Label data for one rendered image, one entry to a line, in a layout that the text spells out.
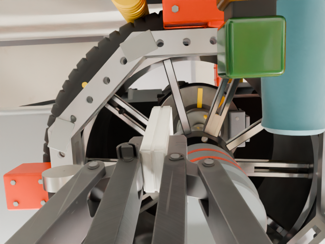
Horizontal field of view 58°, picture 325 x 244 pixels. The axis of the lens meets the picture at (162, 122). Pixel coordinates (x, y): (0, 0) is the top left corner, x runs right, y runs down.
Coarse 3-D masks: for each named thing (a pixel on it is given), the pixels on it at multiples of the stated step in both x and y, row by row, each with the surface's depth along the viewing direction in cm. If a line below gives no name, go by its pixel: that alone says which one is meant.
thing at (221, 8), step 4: (216, 0) 22; (220, 0) 21; (224, 0) 20; (228, 0) 19; (232, 0) 19; (236, 0) 19; (240, 0) 19; (216, 4) 22; (220, 4) 21; (224, 4) 20; (228, 4) 20; (220, 8) 22; (224, 8) 21
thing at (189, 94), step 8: (184, 88) 105; (192, 88) 105; (208, 88) 105; (184, 96) 106; (192, 96) 106; (208, 96) 106; (224, 96) 106; (168, 104) 106; (184, 104) 106; (192, 104) 106; (208, 104) 106; (232, 104) 106; (176, 112) 107; (192, 112) 102; (200, 112) 102; (208, 112) 102; (176, 120) 107; (192, 120) 103; (200, 120) 102; (224, 120) 107; (176, 128) 108; (224, 128) 107; (224, 136) 108
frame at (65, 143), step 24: (120, 48) 49; (144, 48) 48; (168, 48) 49; (192, 48) 49; (216, 48) 49; (120, 72) 49; (96, 96) 50; (72, 120) 52; (48, 144) 51; (72, 144) 52; (312, 240) 55
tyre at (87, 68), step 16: (160, 16) 56; (112, 32) 58; (128, 32) 57; (96, 48) 57; (112, 48) 57; (80, 64) 58; (96, 64) 57; (80, 80) 58; (64, 96) 59; (48, 128) 60; (48, 160) 61; (304, 224) 62
